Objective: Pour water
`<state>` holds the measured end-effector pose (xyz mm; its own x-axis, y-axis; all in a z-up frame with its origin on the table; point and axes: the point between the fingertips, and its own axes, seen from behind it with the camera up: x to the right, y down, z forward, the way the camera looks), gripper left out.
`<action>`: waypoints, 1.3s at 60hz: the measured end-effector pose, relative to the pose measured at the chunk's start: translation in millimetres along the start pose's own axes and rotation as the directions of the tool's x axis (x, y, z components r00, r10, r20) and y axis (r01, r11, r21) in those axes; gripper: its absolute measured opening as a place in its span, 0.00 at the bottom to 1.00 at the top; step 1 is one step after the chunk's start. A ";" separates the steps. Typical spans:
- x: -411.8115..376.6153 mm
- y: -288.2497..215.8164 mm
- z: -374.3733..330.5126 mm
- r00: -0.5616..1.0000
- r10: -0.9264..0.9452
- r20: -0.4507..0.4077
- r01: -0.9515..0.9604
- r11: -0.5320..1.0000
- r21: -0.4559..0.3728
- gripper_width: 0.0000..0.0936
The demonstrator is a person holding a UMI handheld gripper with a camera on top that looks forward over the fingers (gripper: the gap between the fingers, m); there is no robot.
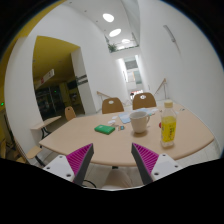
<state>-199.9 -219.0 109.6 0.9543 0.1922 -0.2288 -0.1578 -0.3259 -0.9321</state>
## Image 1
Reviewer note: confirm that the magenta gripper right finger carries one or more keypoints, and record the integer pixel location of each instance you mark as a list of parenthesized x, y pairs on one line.
[(153, 166)]

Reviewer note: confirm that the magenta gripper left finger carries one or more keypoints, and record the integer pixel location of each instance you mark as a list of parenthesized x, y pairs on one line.
[(72, 167)]

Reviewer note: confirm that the yellow drink bottle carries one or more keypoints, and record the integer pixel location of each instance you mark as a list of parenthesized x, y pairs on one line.
[(168, 124)]

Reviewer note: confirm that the wooden chair near left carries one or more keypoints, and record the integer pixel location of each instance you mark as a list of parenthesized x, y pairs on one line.
[(31, 154)]

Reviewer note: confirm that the green card box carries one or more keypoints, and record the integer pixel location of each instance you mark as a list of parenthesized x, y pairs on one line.
[(104, 129)]

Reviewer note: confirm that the white ceramic mug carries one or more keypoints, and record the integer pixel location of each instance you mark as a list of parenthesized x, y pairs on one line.
[(139, 121)]

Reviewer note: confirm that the small side desk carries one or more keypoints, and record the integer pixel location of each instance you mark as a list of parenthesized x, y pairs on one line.
[(42, 126)]

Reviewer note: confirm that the small wooden chair far left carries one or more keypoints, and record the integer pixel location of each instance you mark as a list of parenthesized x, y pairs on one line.
[(69, 113)]

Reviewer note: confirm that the light blue cloth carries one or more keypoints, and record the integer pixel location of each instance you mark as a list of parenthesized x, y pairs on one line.
[(125, 116)]

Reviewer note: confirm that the wooden chair right back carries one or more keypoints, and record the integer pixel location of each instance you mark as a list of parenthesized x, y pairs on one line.
[(144, 100)]

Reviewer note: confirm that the wooden chair left back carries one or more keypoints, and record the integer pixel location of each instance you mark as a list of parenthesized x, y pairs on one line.
[(112, 105)]

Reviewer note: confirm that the hanging direction sign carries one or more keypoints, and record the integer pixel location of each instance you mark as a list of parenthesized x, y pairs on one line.
[(44, 79)]

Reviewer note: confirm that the potted plant on balcony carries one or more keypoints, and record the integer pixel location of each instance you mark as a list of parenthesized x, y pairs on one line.
[(112, 48)]

